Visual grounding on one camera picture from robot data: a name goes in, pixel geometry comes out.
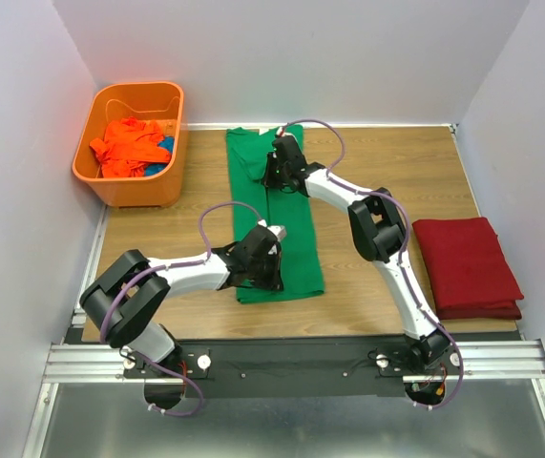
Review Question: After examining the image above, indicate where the green t-shirt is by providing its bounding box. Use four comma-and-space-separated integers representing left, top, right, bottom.
225, 124, 326, 305

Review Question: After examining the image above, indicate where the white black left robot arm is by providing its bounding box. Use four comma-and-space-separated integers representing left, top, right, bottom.
79, 221, 286, 377

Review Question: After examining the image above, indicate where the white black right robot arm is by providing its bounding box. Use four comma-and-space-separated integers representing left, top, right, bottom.
262, 133, 451, 374

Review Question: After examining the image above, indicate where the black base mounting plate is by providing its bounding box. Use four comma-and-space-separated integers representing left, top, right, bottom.
123, 335, 461, 408

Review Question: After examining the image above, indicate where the blue t-shirt in basket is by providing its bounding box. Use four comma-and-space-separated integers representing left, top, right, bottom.
144, 136, 175, 177

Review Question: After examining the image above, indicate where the orange plastic laundry basket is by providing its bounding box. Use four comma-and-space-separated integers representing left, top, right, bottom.
73, 81, 188, 207

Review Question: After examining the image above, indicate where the orange t-shirt in basket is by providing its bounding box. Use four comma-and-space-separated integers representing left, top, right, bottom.
90, 117, 171, 178

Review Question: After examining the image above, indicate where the folded dark red t-shirt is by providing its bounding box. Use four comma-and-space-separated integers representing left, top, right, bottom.
412, 217, 524, 321

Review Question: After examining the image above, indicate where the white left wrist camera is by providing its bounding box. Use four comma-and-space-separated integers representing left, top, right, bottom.
258, 219, 287, 242

